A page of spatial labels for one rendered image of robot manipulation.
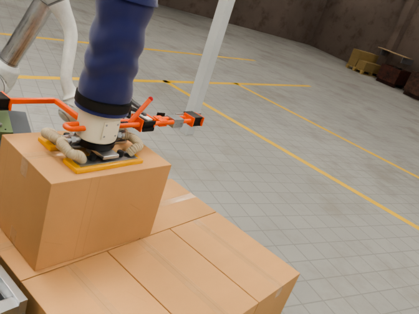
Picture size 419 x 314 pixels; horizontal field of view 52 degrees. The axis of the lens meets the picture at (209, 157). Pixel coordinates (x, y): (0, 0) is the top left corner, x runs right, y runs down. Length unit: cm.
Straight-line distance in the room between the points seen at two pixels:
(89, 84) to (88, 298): 82
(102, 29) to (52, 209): 68
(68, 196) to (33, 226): 19
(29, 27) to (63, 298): 132
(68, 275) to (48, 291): 12
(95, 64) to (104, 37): 11
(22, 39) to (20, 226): 98
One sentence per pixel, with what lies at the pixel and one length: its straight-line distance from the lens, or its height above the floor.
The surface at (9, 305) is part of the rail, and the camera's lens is 166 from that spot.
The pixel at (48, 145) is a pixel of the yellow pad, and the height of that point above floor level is 96.
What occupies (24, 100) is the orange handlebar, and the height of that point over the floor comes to 108.
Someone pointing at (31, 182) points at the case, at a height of 88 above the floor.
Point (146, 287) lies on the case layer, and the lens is 189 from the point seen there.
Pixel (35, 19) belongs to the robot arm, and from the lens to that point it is 237.
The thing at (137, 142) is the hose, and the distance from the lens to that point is 191.
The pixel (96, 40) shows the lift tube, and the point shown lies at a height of 143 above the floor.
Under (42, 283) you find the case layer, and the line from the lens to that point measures 182.
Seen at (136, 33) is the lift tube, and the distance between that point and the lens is 166.
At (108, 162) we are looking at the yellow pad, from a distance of 180.
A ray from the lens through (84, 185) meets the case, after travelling 171.
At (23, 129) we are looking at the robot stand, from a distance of 247.
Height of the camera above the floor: 178
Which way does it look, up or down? 22 degrees down
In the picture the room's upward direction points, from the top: 19 degrees clockwise
